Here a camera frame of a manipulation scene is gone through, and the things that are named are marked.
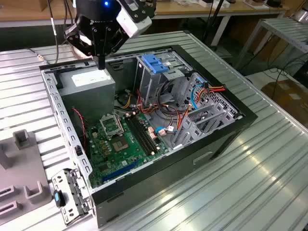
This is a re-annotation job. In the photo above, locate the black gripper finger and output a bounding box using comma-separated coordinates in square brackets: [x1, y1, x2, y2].
[64, 23, 100, 70]
[99, 24, 128, 70]

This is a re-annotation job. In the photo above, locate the blue data wire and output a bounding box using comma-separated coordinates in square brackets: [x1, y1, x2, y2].
[191, 83, 207, 110]

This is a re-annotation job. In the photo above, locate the metal disk bay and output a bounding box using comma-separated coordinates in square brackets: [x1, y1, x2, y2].
[172, 72, 243, 150]

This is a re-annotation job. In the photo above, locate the blue plastic drive latch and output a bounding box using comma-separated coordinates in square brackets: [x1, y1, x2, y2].
[141, 54, 170, 75]

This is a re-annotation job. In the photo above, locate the grey power supply unit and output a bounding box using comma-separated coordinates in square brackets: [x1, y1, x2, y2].
[57, 65, 116, 121]

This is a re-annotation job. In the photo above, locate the metal optical drive cage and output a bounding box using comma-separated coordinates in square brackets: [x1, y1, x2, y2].
[133, 49, 193, 106]

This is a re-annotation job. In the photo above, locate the metal socket cover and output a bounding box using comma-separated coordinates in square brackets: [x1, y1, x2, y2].
[100, 113, 125, 139]

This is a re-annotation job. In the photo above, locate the black RAM slot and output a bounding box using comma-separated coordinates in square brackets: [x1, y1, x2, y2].
[132, 115, 157, 154]
[129, 115, 154, 155]
[136, 114, 161, 153]
[125, 116, 150, 156]

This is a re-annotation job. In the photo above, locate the CPU socket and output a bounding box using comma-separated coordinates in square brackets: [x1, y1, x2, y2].
[110, 136, 132, 153]

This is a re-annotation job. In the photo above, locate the green motherboard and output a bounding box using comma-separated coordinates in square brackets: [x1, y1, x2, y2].
[85, 112, 169, 190]

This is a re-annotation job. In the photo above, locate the blue expansion slot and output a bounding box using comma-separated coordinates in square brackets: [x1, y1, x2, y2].
[101, 157, 141, 183]

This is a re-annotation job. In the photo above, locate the grey expansion card latch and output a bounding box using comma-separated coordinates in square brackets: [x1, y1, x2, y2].
[51, 168, 94, 226]

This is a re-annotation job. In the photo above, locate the grey parts rack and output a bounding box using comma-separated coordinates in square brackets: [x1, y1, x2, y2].
[0, 129, 52, 224]

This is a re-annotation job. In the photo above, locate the black open PC case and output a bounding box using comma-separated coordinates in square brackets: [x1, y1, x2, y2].
[39, 44, 258, 229]

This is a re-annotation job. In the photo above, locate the brown cardboard box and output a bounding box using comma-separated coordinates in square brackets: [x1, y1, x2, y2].
[261, 80, 308, 121]

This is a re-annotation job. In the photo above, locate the silver metal cylinder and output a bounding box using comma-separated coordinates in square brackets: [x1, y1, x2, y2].
[292, 8, 308, 24]

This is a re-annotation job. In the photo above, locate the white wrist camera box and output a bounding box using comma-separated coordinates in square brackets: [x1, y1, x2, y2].
[116, 3, 153, 39]

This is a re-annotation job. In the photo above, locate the black cable silver connector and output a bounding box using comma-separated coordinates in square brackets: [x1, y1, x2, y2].
[36, 0, 61, 65]

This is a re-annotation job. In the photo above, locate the yellow orange wire bundle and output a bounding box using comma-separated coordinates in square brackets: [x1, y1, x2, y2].
[120, 92, 134, 109]

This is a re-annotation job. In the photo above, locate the orange red wire bundle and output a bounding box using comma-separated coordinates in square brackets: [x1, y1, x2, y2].
[136, 89, 193, 132]

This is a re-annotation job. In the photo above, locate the red black fan wire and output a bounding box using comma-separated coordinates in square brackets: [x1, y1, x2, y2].
[71, 107, 87, 150]

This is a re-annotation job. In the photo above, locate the light blue board wire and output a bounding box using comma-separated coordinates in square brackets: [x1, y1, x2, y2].
[155, 126, 178, 135]

